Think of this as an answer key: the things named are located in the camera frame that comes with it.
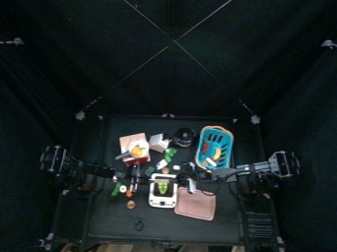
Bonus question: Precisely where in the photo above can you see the green toy starfruit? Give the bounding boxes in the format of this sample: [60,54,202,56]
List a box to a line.
[157,180,170,197]

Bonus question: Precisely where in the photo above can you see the small white toy piece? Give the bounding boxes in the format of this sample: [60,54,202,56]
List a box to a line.
[155,158,170,170]

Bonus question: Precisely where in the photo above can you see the green toy pea pod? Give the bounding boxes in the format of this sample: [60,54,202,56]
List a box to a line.
[110,182,125,198]

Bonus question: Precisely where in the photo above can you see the white kitchen scale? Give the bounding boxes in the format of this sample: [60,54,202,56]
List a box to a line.
[147,173,181,210]

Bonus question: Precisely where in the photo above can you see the pink cutting board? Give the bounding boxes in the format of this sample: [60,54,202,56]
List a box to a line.
[174,186,217,221]

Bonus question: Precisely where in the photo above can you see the green leafy toy vegetable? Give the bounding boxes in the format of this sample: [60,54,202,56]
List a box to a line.
[163,147,179,163]

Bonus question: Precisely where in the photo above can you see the yellow orange toy food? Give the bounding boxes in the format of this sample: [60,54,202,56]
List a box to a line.
[130,146,146,158]

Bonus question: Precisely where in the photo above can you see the white toy frying pan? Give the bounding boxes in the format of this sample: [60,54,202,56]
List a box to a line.
[115,139,151,161]

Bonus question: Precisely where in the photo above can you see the white toy box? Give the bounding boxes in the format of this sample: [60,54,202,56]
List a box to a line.
[147,133,171,154]

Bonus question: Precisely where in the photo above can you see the black toy pot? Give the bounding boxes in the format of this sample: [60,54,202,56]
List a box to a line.
[173,127,198,148]

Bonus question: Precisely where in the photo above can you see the blue plastic basket orange rim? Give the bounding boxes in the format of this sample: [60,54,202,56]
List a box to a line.
[195,125,236,170]

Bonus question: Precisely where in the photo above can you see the white printed label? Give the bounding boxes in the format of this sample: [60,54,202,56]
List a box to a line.
[245,211,276,242]

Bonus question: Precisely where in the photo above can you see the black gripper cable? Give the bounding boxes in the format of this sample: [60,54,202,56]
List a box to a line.
[197,179,221,197]

